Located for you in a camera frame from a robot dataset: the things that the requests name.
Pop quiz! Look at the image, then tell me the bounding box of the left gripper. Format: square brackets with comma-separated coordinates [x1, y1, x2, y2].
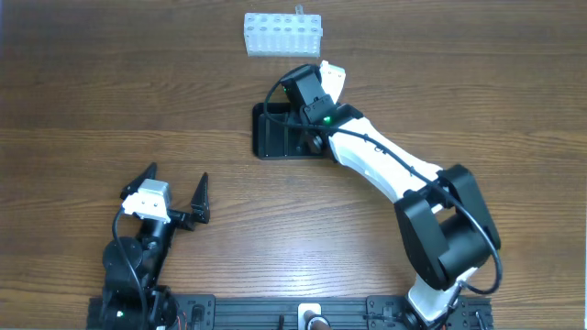
[119, 161, 212, 232]

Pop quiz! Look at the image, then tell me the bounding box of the black tray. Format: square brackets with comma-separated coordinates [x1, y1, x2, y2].
[251, 101, 338, 161]

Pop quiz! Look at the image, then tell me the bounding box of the white test tube rack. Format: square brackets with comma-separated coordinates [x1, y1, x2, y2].
[243, 11, 324, 59]

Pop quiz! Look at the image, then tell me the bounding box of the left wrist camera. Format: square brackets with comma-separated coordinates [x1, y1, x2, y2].
[120, 179, 173, 225]

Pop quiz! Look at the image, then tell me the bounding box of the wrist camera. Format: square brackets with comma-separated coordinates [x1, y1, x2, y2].
[318, 60, 347, 105]
[120, 179, 173, 225]

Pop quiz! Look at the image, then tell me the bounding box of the mounting rail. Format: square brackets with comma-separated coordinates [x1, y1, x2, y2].
[86, 293, 494, 330]

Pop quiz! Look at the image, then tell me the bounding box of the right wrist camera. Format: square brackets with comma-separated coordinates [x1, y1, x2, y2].
[318, 60, 347, 105]

